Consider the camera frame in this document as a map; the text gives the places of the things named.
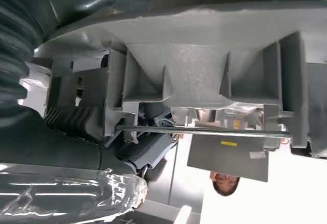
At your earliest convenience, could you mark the grey laptop with yellow sticker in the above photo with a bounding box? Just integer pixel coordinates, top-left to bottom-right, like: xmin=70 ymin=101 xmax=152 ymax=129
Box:
xmin=187 ymin=134 xmax=269 ymax=183

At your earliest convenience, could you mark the person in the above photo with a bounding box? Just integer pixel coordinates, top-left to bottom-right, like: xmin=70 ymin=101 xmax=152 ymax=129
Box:
xmin=210 ymin=171 xmax=241 ymax=197

